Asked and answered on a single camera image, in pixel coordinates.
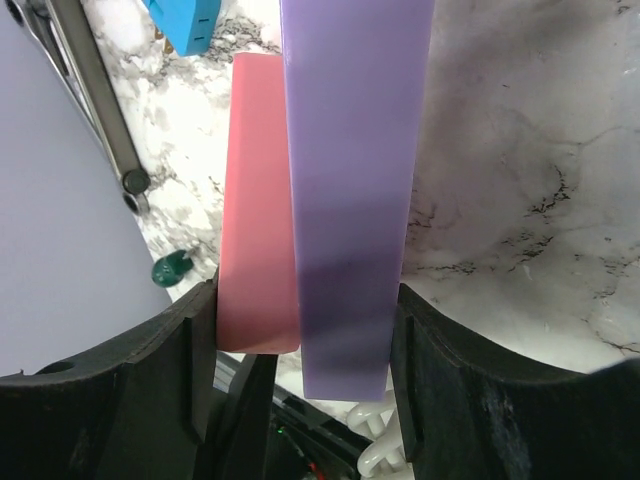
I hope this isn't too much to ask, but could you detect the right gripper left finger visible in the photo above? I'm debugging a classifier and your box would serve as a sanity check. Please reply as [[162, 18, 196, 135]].
[[1, 280, 217, 479]]

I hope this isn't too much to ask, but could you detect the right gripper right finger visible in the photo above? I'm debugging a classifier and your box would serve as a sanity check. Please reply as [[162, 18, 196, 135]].
[[391, 286, 639, 479]]

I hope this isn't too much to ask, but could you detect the pink triangular socket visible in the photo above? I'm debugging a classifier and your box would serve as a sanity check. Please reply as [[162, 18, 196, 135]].
[[217, 53, 300, 354]]

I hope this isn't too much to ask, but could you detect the purple power strip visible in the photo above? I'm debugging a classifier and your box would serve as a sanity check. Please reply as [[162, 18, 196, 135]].
[[280, 1, 434, 401]]

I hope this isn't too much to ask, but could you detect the blue plug adapter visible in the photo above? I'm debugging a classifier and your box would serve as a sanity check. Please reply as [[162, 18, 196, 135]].
[[142, 0, 222, 57]]

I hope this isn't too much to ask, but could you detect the dark metal bar tool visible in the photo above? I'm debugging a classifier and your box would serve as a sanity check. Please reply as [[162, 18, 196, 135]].
[[15, 1, 151, 215]]

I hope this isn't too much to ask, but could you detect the green handled screwdriver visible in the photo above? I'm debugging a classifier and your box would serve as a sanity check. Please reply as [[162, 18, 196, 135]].
[[151, 250, 194, 288]]

